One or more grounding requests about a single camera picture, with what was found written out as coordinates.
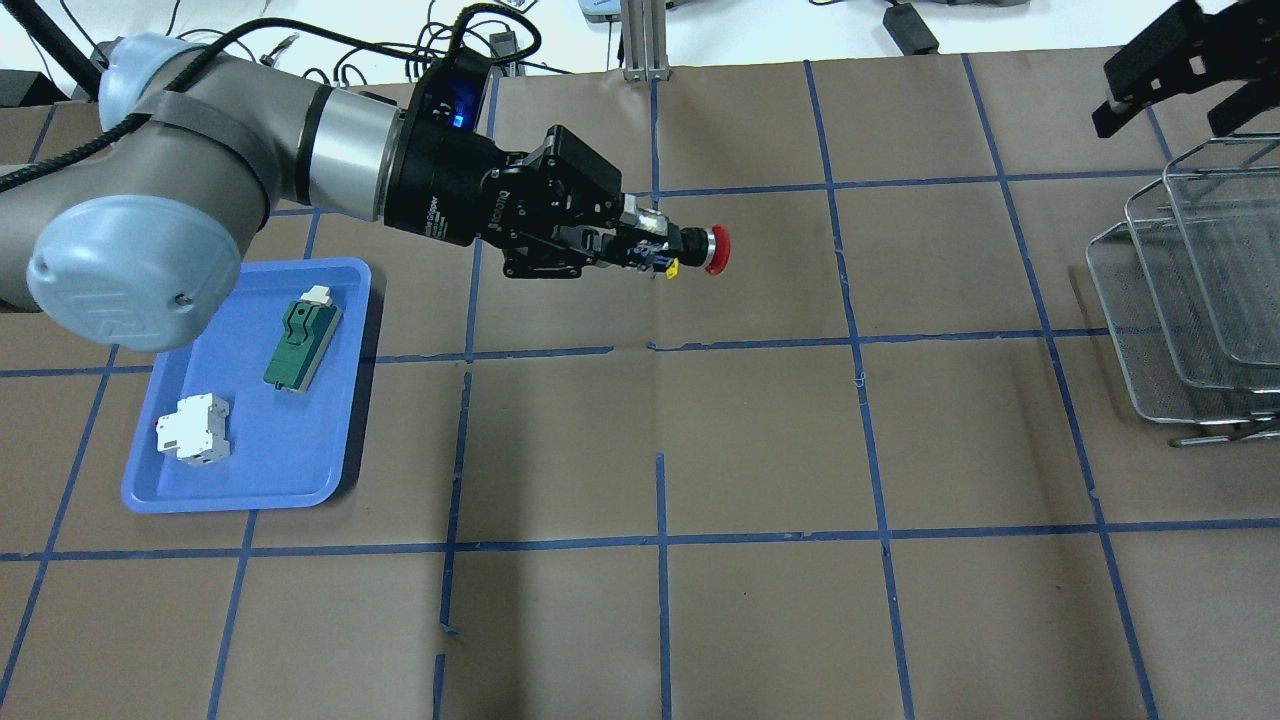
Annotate black power adapter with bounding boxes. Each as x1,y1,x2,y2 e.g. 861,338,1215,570
881,1,940,56

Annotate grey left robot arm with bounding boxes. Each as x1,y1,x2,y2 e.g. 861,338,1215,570
3,33,721,352

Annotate red emergency stop button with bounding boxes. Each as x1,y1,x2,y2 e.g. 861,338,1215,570
636,225,732,279

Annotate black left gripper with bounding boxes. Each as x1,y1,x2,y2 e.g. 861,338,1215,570
385,55,671,279

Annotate black cable bundle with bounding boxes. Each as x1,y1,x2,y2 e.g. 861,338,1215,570
250,0,547,86

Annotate wire mesh shelf rack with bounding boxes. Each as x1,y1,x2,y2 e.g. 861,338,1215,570
1085,133,1279,447

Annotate white circuit breaker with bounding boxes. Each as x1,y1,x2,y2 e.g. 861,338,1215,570
154,393,232,468

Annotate green switch module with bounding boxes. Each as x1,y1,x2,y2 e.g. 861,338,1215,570
262,284,342,393

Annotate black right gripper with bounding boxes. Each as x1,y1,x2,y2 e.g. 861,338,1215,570
1091,1,1279,138

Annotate blue plastic tray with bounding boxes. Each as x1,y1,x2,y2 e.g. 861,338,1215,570
120,258,372,514

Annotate aluminium frame post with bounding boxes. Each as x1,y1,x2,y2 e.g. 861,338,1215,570
620,1,671,82

